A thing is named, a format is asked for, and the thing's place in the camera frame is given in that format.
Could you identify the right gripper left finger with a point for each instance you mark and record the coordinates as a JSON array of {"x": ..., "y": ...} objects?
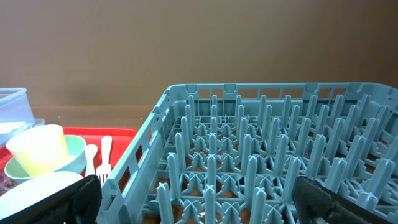
[{"x": 78, "y": 203}]

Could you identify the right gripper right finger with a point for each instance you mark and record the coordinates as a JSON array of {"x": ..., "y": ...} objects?
[{"x": 314, "y": 202}]

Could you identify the light blue bowl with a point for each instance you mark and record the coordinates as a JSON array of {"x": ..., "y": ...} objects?
[{"x": 35, "y": 190}]

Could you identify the yellow plastic cup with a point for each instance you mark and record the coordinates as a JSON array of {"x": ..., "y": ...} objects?
[{"x": 40, "y": 150}]

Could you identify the red snack wrapper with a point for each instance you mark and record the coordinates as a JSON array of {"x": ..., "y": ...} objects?
[{"x": 6, "y": 183}]

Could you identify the grey dishwasher rack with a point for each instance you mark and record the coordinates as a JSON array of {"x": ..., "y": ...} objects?
[{"x": 230, "y": 153}]

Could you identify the white plastic fork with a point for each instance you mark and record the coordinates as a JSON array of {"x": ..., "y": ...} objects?
[{"x": 104, "y": 169}]

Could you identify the white plastic spoon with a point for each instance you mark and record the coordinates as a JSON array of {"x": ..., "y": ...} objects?
[{"x": 90, "y": 152}]

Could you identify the green small bowl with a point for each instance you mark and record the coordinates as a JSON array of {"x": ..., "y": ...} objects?
[{"x": 77, "y": 163}]

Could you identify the red serving tray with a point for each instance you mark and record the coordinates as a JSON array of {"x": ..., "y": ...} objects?
[{"x": 122, "y": 137}]

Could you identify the clear plastic bin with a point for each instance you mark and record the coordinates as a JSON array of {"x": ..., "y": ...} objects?
[{"x": 16, "y": 114}]

